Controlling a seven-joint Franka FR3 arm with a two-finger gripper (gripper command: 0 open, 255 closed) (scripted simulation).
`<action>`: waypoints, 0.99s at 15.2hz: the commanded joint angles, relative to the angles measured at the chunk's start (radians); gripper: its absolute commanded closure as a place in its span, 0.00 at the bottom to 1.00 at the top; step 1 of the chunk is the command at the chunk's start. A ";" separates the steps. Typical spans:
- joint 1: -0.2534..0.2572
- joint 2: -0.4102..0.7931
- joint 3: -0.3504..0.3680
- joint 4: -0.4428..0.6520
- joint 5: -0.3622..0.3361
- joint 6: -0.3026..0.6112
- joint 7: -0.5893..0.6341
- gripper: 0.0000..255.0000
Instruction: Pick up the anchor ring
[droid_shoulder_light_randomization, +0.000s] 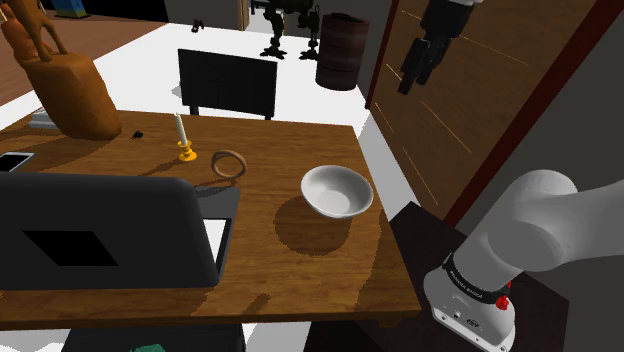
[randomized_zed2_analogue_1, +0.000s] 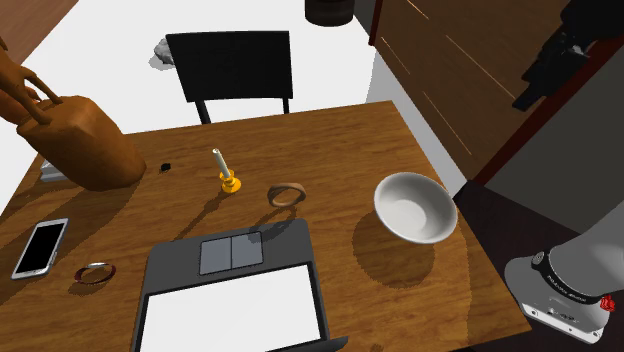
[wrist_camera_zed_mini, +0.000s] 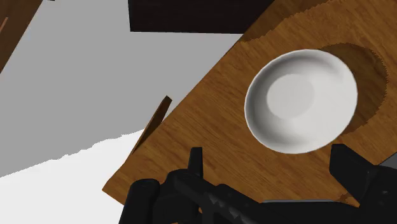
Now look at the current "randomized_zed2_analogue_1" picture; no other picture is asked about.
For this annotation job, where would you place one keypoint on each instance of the dark grey laptop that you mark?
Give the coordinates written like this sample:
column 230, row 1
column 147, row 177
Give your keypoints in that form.
column 175, row 263

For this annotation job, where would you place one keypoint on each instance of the white candle in yellow holder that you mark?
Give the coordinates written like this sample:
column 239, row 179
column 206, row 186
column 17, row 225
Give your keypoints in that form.
column 229, row 183

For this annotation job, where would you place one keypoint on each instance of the small black object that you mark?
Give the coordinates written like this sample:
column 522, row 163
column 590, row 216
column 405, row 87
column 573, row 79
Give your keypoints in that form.
column 165, row 167

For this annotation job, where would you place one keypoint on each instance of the grey book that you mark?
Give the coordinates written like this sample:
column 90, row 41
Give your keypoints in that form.
column 48, row 171

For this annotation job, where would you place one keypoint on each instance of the black chair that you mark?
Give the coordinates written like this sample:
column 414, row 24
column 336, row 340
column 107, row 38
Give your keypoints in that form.
column 234, row 63

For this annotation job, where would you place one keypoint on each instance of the white bowl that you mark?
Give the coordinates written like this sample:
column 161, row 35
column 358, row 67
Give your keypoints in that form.
column 414, row 209

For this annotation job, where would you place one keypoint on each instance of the grey stone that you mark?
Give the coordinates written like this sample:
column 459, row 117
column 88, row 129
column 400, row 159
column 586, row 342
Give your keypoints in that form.
column 163, row 51

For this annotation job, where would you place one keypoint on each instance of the silver smartphone with black screen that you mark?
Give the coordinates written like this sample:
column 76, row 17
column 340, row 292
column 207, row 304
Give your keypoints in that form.
column 41, row 246

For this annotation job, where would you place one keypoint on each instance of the wooden table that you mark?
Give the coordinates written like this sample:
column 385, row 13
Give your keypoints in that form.
column 336, row 146

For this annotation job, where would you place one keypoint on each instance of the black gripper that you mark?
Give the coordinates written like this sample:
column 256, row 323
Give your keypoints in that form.
column 551, row 70

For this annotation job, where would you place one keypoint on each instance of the brown wooden cabinet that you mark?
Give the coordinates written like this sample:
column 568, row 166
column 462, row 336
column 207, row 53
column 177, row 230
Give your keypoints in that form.
column 438, row 63

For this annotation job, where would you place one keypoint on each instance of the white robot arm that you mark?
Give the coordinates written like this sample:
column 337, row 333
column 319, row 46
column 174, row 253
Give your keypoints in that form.
column 580, row 258

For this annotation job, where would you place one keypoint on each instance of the dark round pot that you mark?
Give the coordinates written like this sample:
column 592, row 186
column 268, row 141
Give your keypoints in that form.
column 329, row 12

